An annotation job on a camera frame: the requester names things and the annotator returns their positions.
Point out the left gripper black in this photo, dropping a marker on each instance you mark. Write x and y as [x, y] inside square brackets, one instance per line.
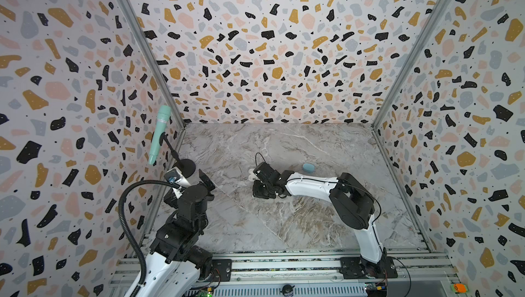
[206, 178]

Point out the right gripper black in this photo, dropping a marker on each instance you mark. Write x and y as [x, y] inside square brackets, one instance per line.
[256, 192]

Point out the blue earbud charging case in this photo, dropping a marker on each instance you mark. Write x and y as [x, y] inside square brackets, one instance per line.
[308, 168]

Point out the white earbud charging case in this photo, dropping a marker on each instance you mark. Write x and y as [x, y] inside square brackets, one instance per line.
[252, 176]

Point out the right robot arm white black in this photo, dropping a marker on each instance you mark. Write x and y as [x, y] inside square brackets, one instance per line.
[351, 201]

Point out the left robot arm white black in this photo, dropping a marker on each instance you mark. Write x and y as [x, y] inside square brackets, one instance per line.
[174, 263]

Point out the black microphone stand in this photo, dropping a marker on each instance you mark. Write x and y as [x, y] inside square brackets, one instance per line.
[187, 166]

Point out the mint green microphone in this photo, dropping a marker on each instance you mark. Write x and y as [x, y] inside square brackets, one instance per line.
[163, 119]

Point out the orange button box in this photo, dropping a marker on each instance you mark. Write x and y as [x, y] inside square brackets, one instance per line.
[459, 288]

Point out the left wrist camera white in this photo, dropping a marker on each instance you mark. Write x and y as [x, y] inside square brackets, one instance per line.
[175, 178]

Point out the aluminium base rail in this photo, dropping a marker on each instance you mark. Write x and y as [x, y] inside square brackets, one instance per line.
[316, 273]

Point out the black knob on rail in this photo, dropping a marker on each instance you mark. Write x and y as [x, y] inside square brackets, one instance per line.
[287, 290]

